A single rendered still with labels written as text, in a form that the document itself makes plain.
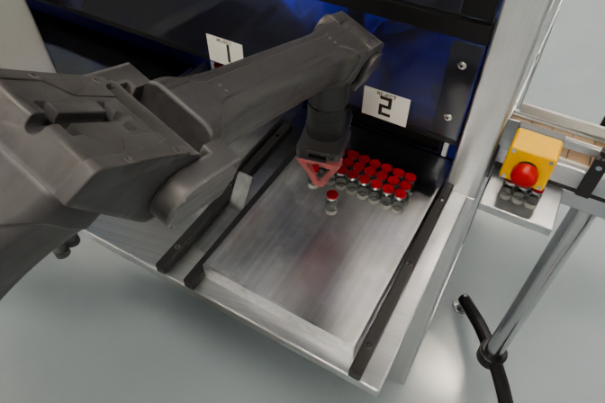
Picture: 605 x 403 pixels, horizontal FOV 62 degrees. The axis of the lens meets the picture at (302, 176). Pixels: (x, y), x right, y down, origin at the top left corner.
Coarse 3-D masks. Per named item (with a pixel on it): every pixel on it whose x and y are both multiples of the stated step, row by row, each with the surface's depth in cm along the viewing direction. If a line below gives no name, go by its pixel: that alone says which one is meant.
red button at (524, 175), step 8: (512, 168) 80; (520, 168) 78; (528, 168) 77; (536, 168) 78; (512, 176) 79; (520, 176) 78; (528, 176) 77; (536, 176) 77; (520, 184) 79; (528, 184) 78
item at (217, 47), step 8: (208, 40) 99; (216, 40) 98; (224, 40) 97; (208, 48) 100; (216, 48) 99; (224, 48) 98; (232, 48) 97; (240, 48) 96; (216, 56) 101; (224, 56) 99; (232, 56) 98; (240, 56) 97; (224, 64) 101
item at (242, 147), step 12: (204, 60) 115; (192, 72) 112; (300, 108) 108; (276, 120) 101; (288, 120) 105; (252, 132) 103; (264, 132) 103; (240, 144) 101; (252, 144) 101; (264, 144) 99; (240, 156) 98; (252, 156) 96; (240, 168) 94
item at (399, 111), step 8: (368, 88) 86; (368, 96) 88; (376, 96) 87; (384, 96) 86; (392, 96) 85; (400, 96) 84; (368, 104) 89; (376, 104) 88; (384, 104) 87; (392, 104) 86; (400, 104) 85; (408, 104) 84; (368, 112) 90; (376, 112) 89; (384, 112) 88; (392, 112) 87; (400, 112) 86; (408, 112) 85; (384, 120) 89; (392, 120) 88; (400, 120) 87
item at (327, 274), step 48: (288, 192) 92; (240, 240) 84; (288, 240) 84; (336, 240) 84; (384, 240) 84; (240, 288) 75; (288, 288) 78; (336, 288) 78; (384, 288) 74; (336, 336) 69
